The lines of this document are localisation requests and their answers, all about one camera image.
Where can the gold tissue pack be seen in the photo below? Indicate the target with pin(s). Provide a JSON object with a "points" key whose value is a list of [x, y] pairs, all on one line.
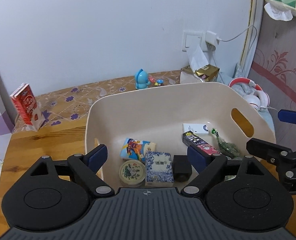
{"points": [[205, 73]]}

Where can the long red black box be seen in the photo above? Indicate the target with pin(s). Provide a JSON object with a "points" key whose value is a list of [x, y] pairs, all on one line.
{"points": [[200, 142]]}

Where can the pink floral panel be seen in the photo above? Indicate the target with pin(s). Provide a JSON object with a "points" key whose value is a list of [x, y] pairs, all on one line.
{"points": [[283, 62]]}

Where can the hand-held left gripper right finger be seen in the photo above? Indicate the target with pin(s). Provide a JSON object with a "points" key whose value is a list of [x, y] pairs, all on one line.
{"points": [[196, 160]]}

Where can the white red headphones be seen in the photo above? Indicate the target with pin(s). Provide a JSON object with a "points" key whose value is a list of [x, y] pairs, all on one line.
{"points": [[259, 97]]}

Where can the blue white patterned tissue pack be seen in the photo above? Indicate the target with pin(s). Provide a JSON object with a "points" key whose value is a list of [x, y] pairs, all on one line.
{"points": [[159, 167]]}

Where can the round illustrated tin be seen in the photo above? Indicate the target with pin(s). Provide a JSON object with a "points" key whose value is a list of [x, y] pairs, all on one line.
{"points": [[131, 172]]}

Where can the colourful cartoon tissue pack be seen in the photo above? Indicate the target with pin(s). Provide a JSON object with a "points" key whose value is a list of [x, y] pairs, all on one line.
{"points": [[135, 148]]}

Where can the white box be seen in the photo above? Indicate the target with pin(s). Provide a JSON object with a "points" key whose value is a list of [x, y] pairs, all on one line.
{"points": [[195, 128]]}

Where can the white wall outlet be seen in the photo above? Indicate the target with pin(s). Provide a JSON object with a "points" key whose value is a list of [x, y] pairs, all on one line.
{"points": [[190, 40]]}

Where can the green bead bag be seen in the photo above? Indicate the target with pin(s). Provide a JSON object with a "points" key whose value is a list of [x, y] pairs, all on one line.
{"points": [[225, 146]]}

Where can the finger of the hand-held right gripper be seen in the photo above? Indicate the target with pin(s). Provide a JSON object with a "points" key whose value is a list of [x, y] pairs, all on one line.
{"points": [[265, 148], [291, 117]]}

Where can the white curved frame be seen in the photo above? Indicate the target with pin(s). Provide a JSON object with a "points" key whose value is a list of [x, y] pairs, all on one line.
{"points": [[253, 17]]}

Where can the white wall charger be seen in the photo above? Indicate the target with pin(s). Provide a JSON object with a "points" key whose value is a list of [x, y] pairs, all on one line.
{"points": [[210, 38]]}

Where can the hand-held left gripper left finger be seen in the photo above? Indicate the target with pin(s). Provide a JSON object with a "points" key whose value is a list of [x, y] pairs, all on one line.
{"points": [[98, 157]]}

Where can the red milk carton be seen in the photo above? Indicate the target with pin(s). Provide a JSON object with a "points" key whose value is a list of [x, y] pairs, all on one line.
{"points": [[25, 105]]}

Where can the blue toy figure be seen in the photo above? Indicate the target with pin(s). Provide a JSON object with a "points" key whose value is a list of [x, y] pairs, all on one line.
{"points": [[141, 78]]}

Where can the black cube box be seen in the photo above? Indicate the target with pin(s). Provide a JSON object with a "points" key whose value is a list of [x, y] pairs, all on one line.
{"points": [[181, 166]]}

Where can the colourful mushroom toy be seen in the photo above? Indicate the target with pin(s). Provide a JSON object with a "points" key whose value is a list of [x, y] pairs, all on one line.
{"points": [[158, 81]]}

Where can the beige plastic storage bin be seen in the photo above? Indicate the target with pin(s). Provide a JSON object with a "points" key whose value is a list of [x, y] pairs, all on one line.
{"points": [[163, 110]]}

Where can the brown floral tablecloth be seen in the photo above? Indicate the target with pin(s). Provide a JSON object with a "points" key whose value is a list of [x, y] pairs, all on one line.
{"points": [[75, 97]]}

